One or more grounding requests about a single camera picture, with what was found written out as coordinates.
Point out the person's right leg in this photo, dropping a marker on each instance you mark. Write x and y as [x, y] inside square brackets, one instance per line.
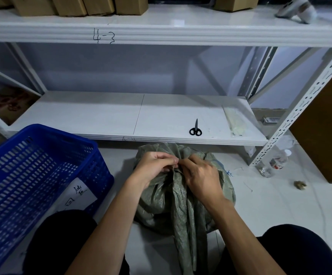
[297, 249]

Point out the green woven sack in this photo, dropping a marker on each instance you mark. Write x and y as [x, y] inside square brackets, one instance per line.
[183, 220]

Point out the clear plastic bottle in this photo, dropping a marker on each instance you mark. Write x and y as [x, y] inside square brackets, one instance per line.
[276, 163]

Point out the tall small cardboard box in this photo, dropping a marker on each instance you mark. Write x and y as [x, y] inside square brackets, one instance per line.
[98, 5]
[131, 5]
[68, 7]

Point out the white paper label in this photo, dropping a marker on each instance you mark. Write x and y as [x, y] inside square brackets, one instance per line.
[80, 196]

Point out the small brown crumpled object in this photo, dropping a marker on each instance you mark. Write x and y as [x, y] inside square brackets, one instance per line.
[300, 185]

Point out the white crumpled paper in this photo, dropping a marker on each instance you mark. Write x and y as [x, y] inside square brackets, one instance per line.
[286, 143]

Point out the white handheld scanner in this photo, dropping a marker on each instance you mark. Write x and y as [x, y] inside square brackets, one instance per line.
[297, 9]

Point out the person's left hand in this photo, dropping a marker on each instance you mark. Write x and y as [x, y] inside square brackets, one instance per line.
[151, 167]

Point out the small white packet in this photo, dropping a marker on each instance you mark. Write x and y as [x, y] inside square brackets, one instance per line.
[270, 120]

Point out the red patterned carton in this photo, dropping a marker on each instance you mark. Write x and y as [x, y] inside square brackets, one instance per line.
[8, 104]

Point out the person's left forearm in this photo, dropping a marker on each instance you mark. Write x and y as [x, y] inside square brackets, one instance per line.
[105, 231]

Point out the cube cardboard box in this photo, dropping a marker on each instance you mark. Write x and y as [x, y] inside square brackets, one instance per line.
[234, 3]

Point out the white metal shelf rack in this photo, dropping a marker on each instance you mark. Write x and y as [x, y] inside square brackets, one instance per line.
[169, 31]

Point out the clear bag of zip ties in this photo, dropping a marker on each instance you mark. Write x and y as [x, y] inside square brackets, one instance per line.
[234, 121]

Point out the black scissors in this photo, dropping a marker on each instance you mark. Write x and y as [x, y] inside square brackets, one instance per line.
[195, 132]

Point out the blue plastic basket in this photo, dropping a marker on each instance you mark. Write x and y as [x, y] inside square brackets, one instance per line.
[25, 171]

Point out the person's right hand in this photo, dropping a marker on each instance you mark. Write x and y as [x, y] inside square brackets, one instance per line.
[204, 180]

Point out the person's right forearm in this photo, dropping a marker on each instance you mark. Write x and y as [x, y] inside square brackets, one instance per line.
[246, 240]

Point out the handwritten cardboard box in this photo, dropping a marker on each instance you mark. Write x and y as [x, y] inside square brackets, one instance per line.
[32, 7]

